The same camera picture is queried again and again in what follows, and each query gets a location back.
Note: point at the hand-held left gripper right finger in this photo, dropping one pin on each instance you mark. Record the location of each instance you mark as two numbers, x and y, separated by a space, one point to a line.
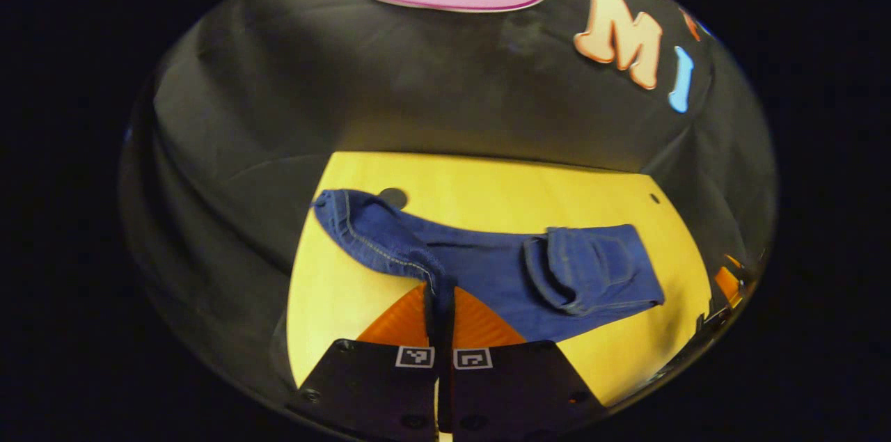
522 393

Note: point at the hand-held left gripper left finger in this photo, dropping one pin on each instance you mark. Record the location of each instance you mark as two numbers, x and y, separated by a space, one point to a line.
369 393

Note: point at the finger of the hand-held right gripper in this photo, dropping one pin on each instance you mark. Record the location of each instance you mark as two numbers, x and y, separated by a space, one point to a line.
729 282

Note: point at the blue jeans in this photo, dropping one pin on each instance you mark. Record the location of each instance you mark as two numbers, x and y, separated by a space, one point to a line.
487 275

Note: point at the black backdrop cloth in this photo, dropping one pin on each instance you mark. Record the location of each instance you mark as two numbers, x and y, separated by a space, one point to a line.
418 80

